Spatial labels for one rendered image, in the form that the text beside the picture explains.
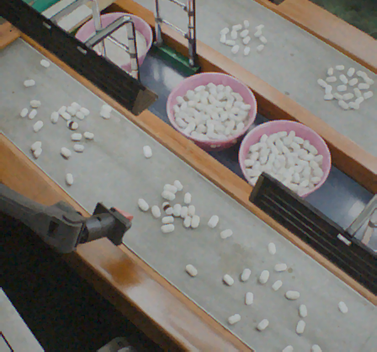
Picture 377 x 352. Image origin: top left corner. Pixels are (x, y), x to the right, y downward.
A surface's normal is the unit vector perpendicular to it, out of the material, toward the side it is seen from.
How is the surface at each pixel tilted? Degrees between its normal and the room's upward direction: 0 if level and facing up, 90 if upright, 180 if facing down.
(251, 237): 0
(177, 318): 0
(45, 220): 43
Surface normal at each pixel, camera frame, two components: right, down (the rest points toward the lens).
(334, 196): -0.02, -0.57
